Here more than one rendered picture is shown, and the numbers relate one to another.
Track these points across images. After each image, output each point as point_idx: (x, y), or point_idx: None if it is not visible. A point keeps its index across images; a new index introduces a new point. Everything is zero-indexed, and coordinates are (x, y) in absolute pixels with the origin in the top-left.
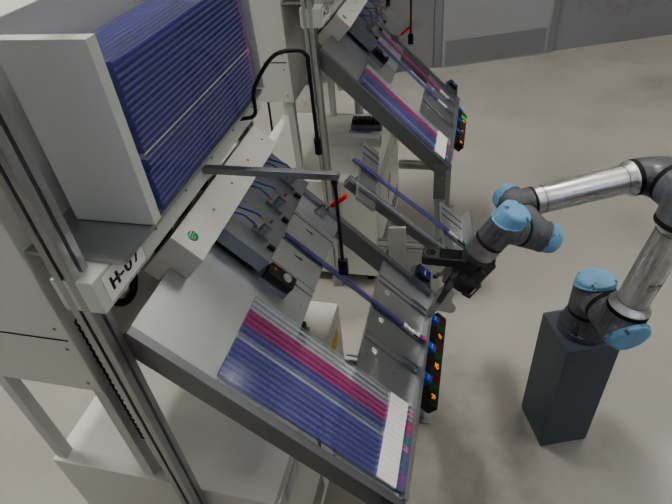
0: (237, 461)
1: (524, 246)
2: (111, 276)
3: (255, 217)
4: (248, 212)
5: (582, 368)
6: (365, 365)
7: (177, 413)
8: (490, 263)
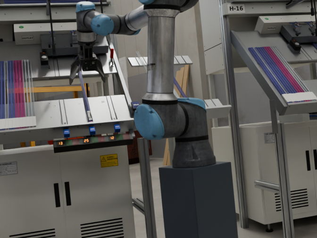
0: (4, 153)
1: (86, 25)
2: None
3: (59, 38)
4: (58, 37)
5: (172, 196)
6: (41, 104)
7: (28, 148)
8: (84, 44)
